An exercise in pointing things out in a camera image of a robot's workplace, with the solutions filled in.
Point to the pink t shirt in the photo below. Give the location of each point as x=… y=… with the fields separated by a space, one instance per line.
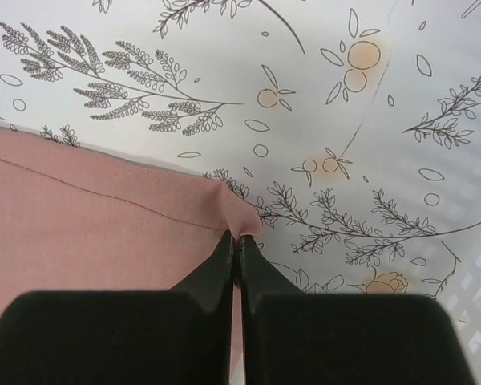
x=77 y=220

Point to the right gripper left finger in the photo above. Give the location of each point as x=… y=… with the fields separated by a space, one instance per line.
x=176 y=336

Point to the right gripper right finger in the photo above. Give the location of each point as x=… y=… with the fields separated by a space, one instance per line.
x=291 y=337

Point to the white plastic basket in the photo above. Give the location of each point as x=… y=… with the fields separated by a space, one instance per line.
x=462 y=301

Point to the floral table mat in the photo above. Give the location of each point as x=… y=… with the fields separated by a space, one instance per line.
x=354 y=126

